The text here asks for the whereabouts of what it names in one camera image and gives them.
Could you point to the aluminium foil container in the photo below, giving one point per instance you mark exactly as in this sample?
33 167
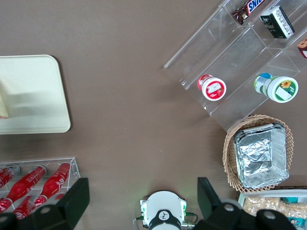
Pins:
259 155

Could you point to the clear acrylic stepped shelf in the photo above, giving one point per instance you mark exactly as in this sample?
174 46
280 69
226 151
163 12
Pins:
216 48

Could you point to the white plastic snack tray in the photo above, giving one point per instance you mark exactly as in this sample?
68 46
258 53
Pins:
241 197

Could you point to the small teal snack packet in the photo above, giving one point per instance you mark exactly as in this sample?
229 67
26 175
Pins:
290 199

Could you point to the teal snack box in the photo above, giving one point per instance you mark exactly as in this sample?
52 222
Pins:
296 221

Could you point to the light wicker basket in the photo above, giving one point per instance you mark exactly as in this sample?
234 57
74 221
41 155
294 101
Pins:
230 153

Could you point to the red cookie box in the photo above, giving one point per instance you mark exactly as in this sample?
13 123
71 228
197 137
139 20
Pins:
304 49

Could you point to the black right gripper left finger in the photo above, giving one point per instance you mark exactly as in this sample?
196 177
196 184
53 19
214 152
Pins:
72 198

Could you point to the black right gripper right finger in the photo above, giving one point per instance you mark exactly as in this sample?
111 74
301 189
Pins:
208 201

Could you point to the cream plastic tray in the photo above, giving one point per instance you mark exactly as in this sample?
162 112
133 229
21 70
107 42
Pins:
36 72

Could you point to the red strawberry yoghurt cup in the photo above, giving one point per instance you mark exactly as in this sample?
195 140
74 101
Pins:
213 88

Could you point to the clear acrylic bottle rack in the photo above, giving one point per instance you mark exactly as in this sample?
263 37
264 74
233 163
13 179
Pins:
75 167

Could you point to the triangular sandwich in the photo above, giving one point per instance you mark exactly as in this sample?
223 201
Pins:
3 107

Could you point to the clear puffed snack bag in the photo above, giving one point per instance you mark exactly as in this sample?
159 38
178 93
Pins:
261 206
293 209

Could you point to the black white small carton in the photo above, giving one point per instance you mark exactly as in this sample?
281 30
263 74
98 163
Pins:
275 24

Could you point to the red Coca-Cola bottle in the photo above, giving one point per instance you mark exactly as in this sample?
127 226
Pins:
25 207
26 183
4 177
56 180

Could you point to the Snickers chocolate bar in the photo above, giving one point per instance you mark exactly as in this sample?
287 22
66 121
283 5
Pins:
254 4

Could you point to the green sunflower yoghurt cup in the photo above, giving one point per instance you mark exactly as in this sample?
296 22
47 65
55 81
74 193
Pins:
280 88

